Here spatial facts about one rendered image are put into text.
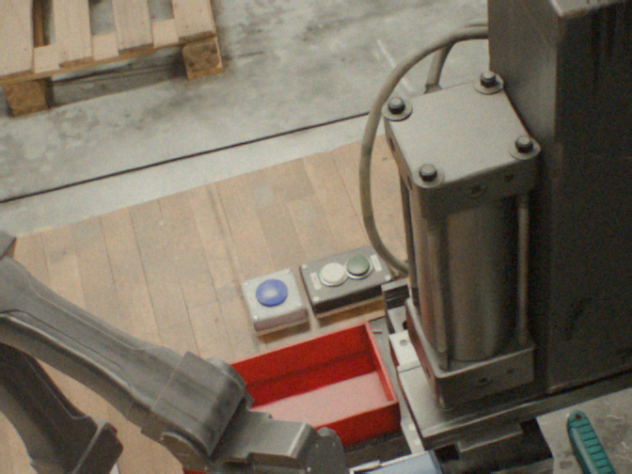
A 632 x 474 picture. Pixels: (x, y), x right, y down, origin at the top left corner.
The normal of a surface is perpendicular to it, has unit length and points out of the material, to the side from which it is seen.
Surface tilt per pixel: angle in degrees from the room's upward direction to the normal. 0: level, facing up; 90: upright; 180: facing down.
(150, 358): 26
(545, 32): 90
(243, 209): 0
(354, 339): 90
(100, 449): 76
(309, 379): 0
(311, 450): 66
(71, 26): 0
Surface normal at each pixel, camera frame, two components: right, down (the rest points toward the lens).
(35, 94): 0.18, 0.75
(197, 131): -0.12, -0.63
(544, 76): -0.96, 0.28
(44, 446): -0.42, 0.61
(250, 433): -0.47, -0.68
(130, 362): 0.29, -0.46
